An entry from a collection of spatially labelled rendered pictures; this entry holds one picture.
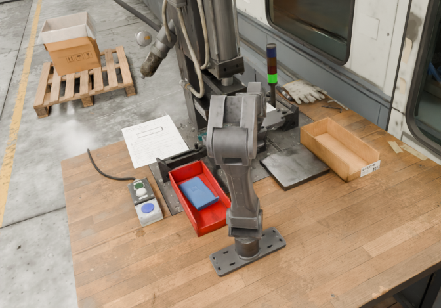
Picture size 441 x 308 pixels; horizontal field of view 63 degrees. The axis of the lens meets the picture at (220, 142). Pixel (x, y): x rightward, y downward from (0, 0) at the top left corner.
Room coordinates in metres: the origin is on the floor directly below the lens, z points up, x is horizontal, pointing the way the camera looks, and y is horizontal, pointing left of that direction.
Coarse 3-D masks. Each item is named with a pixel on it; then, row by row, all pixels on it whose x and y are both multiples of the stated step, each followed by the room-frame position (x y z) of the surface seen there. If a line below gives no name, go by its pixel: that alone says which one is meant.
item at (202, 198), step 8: (184, 184) 0.89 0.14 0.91; (192, 184) 0.88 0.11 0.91; (200, 184) 0.88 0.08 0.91; (192, 192) 0.84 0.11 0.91; (200, 192) 0.84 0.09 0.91; (208, 192) 0.83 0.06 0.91; (192, 200) 0.81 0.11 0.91; (200, 200) 0.80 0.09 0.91; (208, 200) 0.80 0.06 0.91; (216, 200) 0.79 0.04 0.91; (200, 208) 0.76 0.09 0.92
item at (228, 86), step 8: (208, 72) 1.15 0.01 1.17; (208, 80) 1.07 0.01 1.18; (216, 80) 1.08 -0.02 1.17; (224, 80) 1.01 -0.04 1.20; (232, 80) 1.02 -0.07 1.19; (216, 88) 1.01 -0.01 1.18; (224, 88) 0.99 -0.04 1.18; (232, 88) 0.99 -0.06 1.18; (240, 88) 0.98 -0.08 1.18; (208, 96) 1.04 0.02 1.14; (200, 104) 0.99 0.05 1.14; (208, 104) 0.98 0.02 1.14; (200, 112) 0.99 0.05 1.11; (208, 112) 0.95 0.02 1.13
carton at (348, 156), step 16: (304, 128) 1.03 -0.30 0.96; (320, 128) 1.05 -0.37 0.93; (336, 128) 1.02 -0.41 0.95; (304, 144) 1.00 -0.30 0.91; (320, 144) 0.92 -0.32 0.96; (336, 144) 0.98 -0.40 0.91; (352, 144) 0.94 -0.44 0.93; (368, 144) 0.88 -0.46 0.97; (336, 160) 0.85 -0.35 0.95; (352, 160) 0.89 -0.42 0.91; (368, 160) 0.87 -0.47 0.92; (352, 176) 0.80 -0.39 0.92
